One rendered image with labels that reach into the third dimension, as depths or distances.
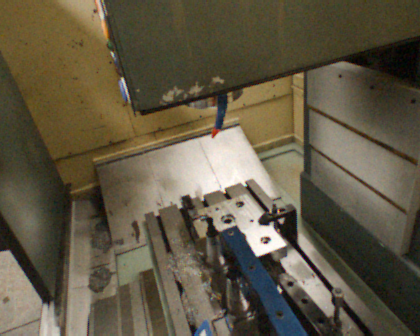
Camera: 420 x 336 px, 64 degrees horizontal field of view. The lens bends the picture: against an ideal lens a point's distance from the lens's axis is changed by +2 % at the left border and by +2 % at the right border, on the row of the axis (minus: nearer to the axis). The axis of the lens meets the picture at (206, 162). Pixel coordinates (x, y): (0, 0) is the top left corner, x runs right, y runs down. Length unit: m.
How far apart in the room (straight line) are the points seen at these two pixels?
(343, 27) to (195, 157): 1.46
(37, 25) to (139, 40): 1.36
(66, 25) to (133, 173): 0.80
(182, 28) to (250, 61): 0.11
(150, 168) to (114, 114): 0.36
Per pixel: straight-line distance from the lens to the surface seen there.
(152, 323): 1.24
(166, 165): 1.89
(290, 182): 1.99
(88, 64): 1.79
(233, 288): 0.59
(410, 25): 0.65
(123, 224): 1.75
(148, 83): 0.45
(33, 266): 1.29
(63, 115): 1.87
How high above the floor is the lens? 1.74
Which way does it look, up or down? 31 degrees down
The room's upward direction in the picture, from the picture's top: 10 degrees counter-clockwise
